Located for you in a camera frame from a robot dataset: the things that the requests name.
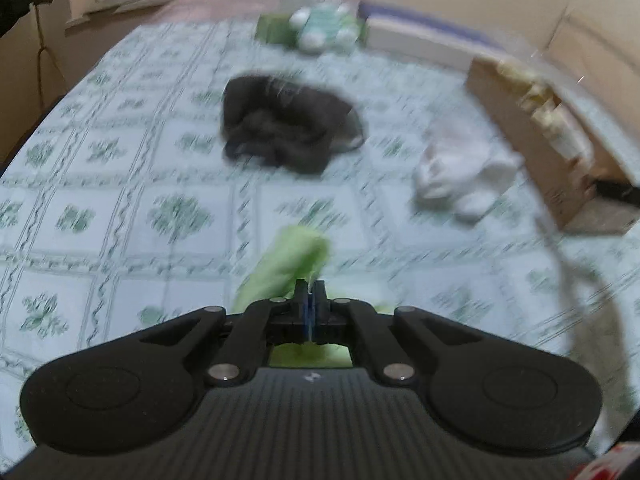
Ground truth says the light green cloth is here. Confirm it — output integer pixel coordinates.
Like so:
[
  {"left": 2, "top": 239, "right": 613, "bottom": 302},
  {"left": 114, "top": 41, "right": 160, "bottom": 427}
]
[{"left": 231, "top": 225, "right": 396, "bottom": 368}]

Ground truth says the pale yellow cloth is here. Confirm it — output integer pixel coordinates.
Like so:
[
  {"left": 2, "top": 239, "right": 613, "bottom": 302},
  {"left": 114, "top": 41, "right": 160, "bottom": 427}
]
[{"left": 495, "top": 57, "right": 588, "bottom": 158}]

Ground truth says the white cloth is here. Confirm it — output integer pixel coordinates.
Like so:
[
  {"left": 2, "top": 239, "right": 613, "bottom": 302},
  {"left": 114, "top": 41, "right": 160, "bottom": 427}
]
[{"left": 411, "top": 120, "right": 525, "bottom": 222}]

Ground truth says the blue and white box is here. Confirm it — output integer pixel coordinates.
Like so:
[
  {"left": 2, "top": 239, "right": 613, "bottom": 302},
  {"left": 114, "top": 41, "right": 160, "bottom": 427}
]
[{"left": 357, "top": 0, "right": 506, "bottom": 68}]

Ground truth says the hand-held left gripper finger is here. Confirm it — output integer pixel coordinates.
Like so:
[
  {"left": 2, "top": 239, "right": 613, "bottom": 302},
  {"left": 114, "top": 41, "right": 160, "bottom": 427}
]
[
  {"left": 308, "top": 279, "right": 482, "bottom": 387},
  {"left": 139, "top": 279, "right": 309, "bottom": 387}
]

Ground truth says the green box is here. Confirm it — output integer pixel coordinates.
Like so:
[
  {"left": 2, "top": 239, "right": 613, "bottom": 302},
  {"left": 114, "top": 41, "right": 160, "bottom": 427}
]
[{"left": 254, "top": 12, "right": 371, "bottom": 48}]

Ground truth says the white plush toy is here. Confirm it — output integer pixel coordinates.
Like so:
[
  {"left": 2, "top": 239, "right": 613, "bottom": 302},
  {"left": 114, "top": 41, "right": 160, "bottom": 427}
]
[{"left": 267, "top": 0, "right": 361, "bottom": 56}]

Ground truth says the thin hanging cable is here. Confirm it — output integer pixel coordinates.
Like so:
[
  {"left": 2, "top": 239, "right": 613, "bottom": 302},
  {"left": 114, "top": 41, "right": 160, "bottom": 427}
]
[{"left": 31, "top": 2, "right": 68, "bottom": 111}]

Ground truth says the brown cardboard box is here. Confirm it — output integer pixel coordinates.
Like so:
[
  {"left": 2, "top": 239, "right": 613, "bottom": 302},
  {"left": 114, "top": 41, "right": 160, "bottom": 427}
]
[{"left": 465, "top": 52, "right": 640, "bottom": 233}]

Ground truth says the plastic-wrapped beige headboard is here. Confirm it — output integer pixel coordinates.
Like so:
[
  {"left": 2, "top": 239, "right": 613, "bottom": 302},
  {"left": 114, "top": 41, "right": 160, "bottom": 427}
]
[{"left": 372, "top": 0, "right": 640, "bottom": 186}]

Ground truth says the dark grey cloth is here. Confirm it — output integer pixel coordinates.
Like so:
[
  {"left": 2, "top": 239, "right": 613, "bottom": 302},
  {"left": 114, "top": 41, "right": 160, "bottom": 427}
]
[{"left": 220, "top": 74, "right": 367, "bottom": 176}]

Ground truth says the green patterned bed sheet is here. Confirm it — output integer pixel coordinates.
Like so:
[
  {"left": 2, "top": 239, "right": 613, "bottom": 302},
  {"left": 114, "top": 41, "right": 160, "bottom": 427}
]
[{"left": 0, "top": 19, "right": 640, "bottom": 461}]

